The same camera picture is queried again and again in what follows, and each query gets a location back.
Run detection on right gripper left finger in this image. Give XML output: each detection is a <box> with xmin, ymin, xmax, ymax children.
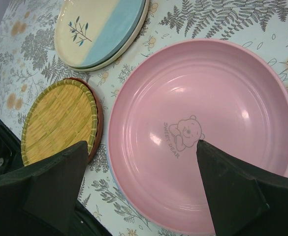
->
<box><xmin>0</xmin><ymin>141</ymin><xmax>88</xmax><ymax>236</ymax></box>

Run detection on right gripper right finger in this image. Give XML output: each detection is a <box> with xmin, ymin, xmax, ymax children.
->
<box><xmin>196</xmin><ymin>140</ymin><xmax>288</xmax><ymax>236</ymax></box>

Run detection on red-brown plastic plate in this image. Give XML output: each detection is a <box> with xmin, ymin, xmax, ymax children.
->
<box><xmin>64</xmin><ymin>77</ymin><xmax>104</xmax><ymax>163</ymax></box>

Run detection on light blue bear plate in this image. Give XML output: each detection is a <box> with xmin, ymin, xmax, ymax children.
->
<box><xmin>107</xmin><ymin>155</ymin><xmax>134</xmax><ymax>207</ymax></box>

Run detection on woven bamboo tray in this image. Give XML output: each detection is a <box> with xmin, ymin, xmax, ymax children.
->
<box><xmin>21</xmin><ymin>79</ymin><xmax>98</xmax><ymax>166</ymax></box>

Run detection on pink plate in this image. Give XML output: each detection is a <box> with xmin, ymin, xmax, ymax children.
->
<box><xmin>107</xmin><ymin>39</ymin><xmax>288</xmax><ymax>235</ymax></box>

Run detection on floral table mat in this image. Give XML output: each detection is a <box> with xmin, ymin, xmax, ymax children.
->
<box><xmin>0</xmin><ymin>0</ymin><xmax>288</xmax><ymax>236</ymax></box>

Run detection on cream and blue plate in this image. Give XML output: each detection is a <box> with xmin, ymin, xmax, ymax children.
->
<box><xmin>54</xmin><ymin>0</ymin><xmax>145</xmax><ymax>68</ymax></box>

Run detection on cream plate under stack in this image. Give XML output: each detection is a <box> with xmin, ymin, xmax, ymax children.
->
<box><xmin>66</xmin><ymin>0</ymin><xmax>150</xmax><ymax>72</ymax></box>

